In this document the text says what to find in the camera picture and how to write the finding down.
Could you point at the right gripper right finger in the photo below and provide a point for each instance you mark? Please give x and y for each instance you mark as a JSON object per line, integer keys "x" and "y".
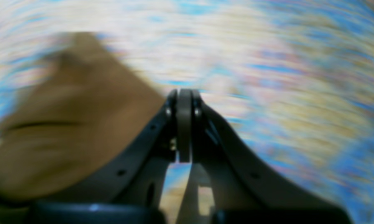
{"x": 245, "y": 189}

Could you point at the brown t-shirt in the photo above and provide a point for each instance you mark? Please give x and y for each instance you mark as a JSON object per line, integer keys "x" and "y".
{"x": 88, "y": 110}

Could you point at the patterned tablecloth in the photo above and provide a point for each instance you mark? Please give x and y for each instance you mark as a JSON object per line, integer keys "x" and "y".
{"x": 295, "y": 78}

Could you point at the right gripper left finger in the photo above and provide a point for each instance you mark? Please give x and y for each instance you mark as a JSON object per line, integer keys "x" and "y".
{"x": 127, "y": 190}

